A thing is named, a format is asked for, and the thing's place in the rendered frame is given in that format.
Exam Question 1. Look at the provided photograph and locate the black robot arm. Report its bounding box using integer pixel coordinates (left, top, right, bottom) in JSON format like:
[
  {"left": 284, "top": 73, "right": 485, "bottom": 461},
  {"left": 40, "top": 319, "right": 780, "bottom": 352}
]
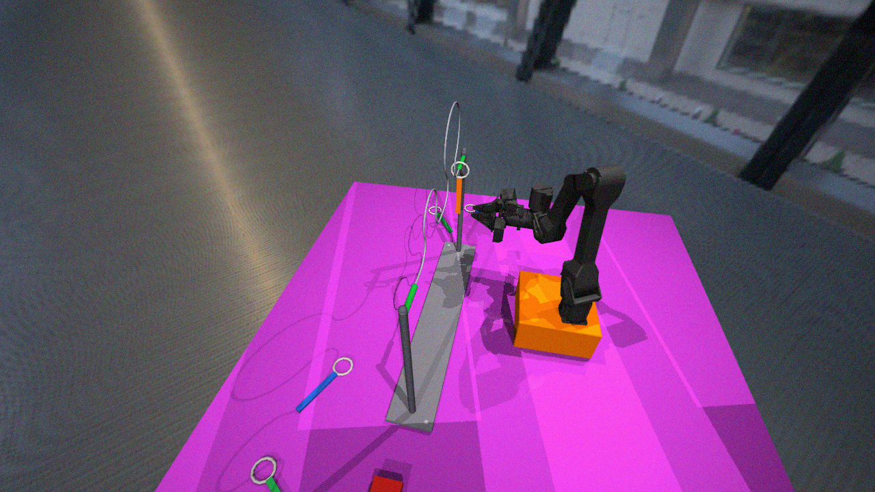
[{"left": 502, "top": 164, "right": 626, "bottom": 325}]

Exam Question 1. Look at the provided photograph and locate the red rectangular block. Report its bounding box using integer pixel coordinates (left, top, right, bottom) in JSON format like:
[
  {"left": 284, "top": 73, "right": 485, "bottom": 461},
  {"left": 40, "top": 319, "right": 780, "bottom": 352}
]
[{"left": 371, "top": 476, "right": 403, "bottom": 492}]

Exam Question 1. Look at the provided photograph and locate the orange bar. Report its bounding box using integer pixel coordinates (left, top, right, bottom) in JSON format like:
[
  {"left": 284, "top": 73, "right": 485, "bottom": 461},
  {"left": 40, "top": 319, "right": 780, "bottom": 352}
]
[{"left": 450, "top": 161, "right": 470, "bottom": 214}]

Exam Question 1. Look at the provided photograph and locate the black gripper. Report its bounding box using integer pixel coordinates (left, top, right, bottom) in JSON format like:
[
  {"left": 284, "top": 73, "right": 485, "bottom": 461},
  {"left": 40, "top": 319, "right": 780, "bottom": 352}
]
[{"left": 471, "top": 189, "right": 527, "bottom": 243}]

